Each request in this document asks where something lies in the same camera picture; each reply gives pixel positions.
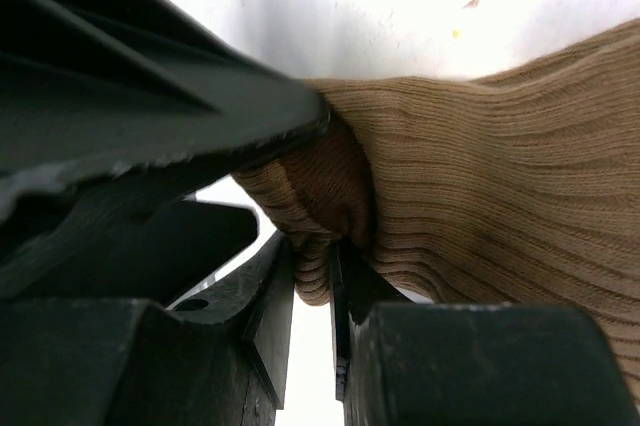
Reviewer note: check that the tan ribbed sock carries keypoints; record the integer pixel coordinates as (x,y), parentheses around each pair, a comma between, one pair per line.
(519,187)

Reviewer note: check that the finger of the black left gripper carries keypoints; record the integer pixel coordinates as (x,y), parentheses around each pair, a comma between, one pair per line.
(137,236)
(96,89)

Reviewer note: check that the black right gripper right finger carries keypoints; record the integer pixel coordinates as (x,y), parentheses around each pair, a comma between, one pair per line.
(399,362)

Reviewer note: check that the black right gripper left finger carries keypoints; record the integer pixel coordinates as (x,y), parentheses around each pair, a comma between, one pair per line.
(218,358)

